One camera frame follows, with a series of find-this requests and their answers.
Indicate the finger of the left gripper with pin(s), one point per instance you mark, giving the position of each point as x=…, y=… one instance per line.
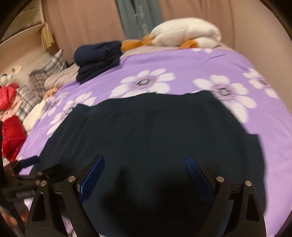
x=54, y=173
x=22, y=164

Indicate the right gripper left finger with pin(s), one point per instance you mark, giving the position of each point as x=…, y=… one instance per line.
x=45, y=216

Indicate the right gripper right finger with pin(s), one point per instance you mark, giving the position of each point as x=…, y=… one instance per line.
x=246, y=217

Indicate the dark navy zip jacket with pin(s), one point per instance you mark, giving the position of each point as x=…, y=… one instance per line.
x=145, y=188

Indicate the folded navy clothes stack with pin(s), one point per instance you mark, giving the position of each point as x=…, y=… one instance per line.
x=95, y=59

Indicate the person's left hand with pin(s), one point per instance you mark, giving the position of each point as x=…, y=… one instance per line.
x=21, y=209

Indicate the red puffer jacket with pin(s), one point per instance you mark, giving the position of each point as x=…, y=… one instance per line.
x=12, y=131

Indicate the plaid pillow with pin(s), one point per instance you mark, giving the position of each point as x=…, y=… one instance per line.
x=32, y=93

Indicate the white stuffed animal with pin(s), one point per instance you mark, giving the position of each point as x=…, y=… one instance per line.
x=7, y=78

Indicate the light pink folded blanket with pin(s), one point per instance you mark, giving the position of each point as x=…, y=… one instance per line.
x=62, y=78

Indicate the beige curtain tassel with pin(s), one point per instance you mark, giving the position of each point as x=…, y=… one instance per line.
x=46, y=37

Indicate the purple floral bed sheet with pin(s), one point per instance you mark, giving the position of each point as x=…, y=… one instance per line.
x=227, y=75

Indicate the pink curtain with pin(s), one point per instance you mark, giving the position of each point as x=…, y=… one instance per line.
x=75, y=23

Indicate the grey-blue lettered curtain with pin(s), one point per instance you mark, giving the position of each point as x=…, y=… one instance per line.
x=138, y=17

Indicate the white goose plush toy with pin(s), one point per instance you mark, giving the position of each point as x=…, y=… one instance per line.
x=182, y=33

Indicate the beige wall shelf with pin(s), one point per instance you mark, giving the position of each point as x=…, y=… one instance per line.
x=30, y=16

